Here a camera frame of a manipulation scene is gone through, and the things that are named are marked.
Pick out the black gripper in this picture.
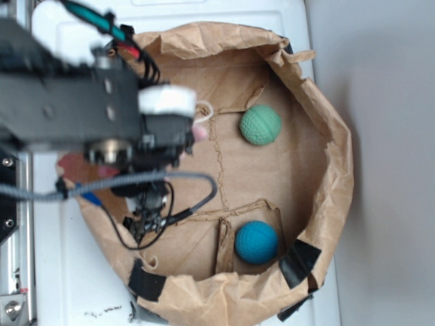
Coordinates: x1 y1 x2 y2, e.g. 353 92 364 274
85 86 197 170

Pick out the pink plush bunny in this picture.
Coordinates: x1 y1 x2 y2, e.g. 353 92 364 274
179 124 208 160

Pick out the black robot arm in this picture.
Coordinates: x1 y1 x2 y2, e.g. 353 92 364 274
1 18 196 171

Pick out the green dimpled ball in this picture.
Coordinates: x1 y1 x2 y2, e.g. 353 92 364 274
239 105 282 146

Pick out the crumpled brown paper scrap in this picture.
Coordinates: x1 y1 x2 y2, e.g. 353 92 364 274
215 218 235 274

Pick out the brown paper bag bin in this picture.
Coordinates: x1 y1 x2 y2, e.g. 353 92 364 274
78 22 354 325

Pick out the blue dimpled ball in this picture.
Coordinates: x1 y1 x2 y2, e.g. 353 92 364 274
235 221 279 265

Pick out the teal sleeved cable bundle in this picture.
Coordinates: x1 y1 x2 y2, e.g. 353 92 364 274
60 0 160 82

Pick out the grey braided cable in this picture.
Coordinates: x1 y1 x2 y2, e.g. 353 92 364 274
0 170 218 218

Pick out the aluminium rail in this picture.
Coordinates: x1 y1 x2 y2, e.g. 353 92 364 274
1 150 37 325

